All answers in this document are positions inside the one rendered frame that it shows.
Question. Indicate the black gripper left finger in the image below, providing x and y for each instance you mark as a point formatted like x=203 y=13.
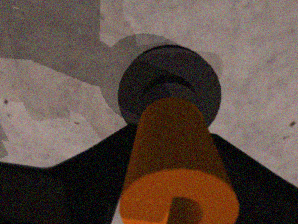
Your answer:
x=84 y=189

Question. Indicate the orange knob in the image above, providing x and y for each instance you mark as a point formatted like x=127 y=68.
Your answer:
x=175 y=173

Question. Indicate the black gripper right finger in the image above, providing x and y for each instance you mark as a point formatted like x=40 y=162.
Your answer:
x=263 y=196

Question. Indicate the dark grey round pedestal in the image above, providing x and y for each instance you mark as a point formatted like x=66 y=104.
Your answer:
x=168 y=71

